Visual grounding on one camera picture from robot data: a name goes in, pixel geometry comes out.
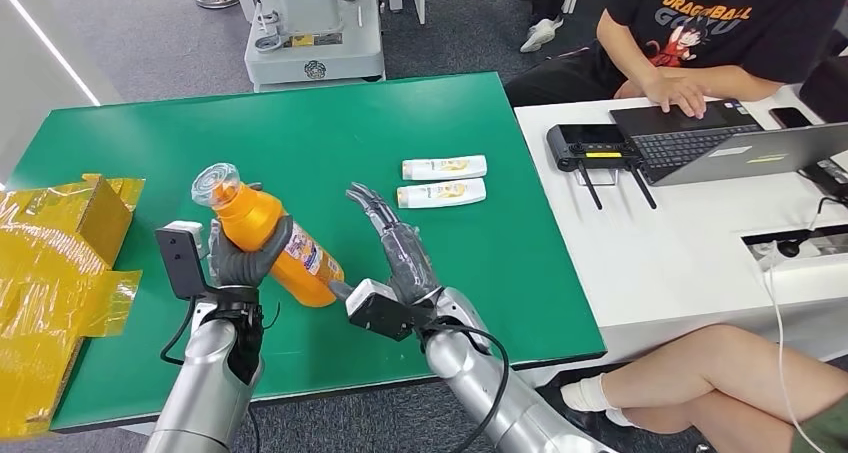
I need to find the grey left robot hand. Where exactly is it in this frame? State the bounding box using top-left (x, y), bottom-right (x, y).
top-left (208, 214), bottom-right (295, 290)

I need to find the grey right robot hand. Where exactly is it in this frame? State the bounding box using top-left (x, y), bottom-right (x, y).
top-left (329, 182), bottom-right (443, 306)

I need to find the orange bottle with clear cap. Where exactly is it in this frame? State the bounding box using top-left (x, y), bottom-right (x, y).
top-left (190, 162), bottom-right (346, 309)

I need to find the white shampoo bottle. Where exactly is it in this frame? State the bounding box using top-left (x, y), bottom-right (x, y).
top-left (396, 178), bottom-right (488, 210)
top-left (402, 155), bottom-right (489, 182)

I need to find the yellow film-wrapped cardboard box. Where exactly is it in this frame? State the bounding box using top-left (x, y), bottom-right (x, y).
top-left (0, 173), bottom-right (147, 441)

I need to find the black controller with antennas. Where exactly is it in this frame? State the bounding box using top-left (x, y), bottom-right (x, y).
top-left (546, 123), bottom-right (658, 211)

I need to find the white machine base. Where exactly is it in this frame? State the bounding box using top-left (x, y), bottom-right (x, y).
top-left (243, 0), bottom-right (388, 94)

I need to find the person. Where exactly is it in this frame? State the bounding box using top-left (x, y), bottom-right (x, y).
top-left (559, 324), bottom-right (848, 453)
top-left (503, 0), bottom-right (848, 120)
top-left (516, 0), bottom-right (578, 54)

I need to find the laptop with grey lid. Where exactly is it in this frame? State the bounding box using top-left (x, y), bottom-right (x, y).
top-left (609, 98), bottom-right (848, 188)

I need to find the black smartphone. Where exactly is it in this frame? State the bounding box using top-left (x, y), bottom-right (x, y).
top-left (768, 107), bottom-right (813, 131)

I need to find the black power adapter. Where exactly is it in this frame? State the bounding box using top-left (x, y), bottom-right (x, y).
top-left (798, 159), bottom-right (848, 203)

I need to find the black chair back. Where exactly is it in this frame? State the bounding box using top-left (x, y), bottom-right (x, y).
top-left (798, 55), bottom-right (848, 125)

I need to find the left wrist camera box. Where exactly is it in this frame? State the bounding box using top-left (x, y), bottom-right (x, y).
top-left (154, 220), bottom-right (212, 300)

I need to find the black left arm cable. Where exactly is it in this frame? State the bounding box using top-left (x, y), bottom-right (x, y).
top-left (158, 296), bottom-right (200, 368)

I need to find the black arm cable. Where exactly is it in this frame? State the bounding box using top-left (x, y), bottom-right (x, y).
top-left (423, 324), bottom-right (513, 453)
top-left (158, 296), bottom-right (200, 368)

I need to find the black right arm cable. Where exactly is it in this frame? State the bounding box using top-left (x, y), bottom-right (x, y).
top-left (423, 324), bottom-right (513, 453)

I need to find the white cable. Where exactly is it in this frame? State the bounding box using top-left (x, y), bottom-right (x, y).
top-left (761, 208), bottom-right (823, 453)

